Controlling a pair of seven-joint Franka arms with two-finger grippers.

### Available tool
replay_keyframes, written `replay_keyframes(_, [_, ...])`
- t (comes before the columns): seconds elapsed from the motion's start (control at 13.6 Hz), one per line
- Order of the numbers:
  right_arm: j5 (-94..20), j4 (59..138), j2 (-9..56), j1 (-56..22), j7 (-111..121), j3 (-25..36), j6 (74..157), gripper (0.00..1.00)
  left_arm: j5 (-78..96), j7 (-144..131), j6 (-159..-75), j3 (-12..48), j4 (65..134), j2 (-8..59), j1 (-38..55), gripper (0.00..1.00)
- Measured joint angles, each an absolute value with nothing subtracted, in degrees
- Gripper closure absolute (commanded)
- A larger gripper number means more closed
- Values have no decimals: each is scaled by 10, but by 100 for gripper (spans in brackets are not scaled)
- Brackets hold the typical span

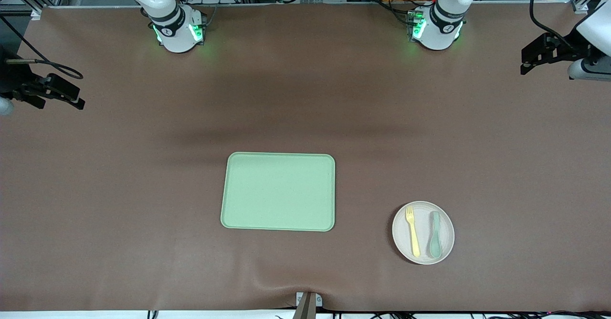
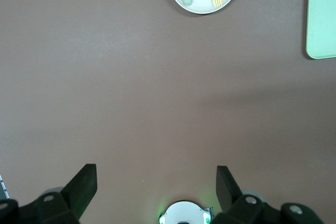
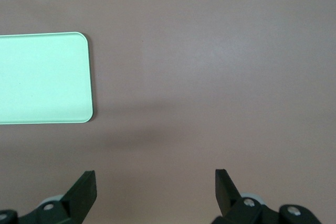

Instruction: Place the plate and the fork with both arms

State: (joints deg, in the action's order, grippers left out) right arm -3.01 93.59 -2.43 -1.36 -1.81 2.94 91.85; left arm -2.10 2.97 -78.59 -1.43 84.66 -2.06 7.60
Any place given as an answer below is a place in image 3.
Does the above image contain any brown table cover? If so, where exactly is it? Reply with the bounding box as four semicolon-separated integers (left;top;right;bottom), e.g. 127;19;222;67
0;0;336;224

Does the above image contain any light green rectangular tray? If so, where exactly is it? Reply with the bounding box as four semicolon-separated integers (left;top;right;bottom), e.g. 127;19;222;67
0;31;95;125

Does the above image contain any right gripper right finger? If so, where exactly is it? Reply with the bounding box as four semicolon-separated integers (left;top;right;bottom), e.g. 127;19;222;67
212;168;322;224

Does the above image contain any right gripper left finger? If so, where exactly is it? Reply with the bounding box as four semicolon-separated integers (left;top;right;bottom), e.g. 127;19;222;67
0;170;98;224

